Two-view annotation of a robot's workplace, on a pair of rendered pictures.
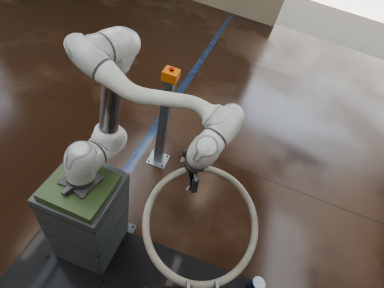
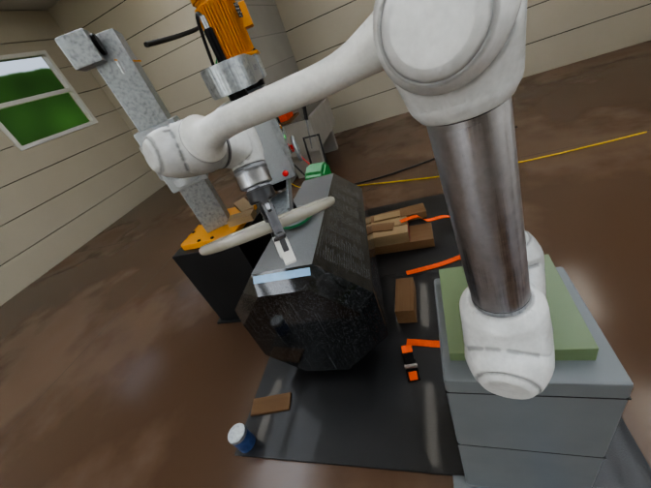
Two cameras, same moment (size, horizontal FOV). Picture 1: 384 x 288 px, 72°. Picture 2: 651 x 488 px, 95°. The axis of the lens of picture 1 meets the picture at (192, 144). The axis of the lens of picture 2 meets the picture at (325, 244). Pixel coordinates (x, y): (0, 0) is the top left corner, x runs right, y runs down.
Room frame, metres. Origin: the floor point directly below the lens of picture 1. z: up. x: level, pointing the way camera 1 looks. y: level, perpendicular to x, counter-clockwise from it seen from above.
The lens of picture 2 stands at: (1.40, 0.32, 1.62)
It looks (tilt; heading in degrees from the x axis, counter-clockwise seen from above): 32 degrees down; 198
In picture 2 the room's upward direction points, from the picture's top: 23 degrees counter-clockwise
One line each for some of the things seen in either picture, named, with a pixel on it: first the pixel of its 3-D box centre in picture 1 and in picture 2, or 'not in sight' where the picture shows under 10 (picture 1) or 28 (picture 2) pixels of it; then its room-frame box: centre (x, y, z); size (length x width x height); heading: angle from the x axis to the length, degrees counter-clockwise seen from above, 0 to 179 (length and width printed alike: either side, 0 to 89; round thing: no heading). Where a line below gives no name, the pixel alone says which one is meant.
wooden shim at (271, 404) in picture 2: not in sight; (270, 404); (0.55, -0.67, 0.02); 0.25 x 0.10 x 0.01; 95
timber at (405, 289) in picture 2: not in sight; (405, 299); (-0.05, 0.21, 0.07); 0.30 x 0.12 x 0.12; 173
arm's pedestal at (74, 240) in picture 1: (88, 218); (509, 388); (0.77, 0.55, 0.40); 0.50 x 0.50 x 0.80; 83
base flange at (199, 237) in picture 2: not in sight; (220, 225); (-0.50, -1.04, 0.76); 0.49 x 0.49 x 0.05; 85
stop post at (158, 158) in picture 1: (163, 122); not in sight; (1.76, 0.30, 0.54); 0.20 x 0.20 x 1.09; 85
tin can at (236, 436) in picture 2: (256, 285); (241, 438); (0.75, -0.77, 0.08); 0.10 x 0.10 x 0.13
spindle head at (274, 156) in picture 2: not in sight; (261, 139); (-0.18, -0.30, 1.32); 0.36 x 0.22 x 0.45; 14
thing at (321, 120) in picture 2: not in sight; (311, 138); (-3.61, -0.83, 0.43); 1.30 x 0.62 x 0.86; 173
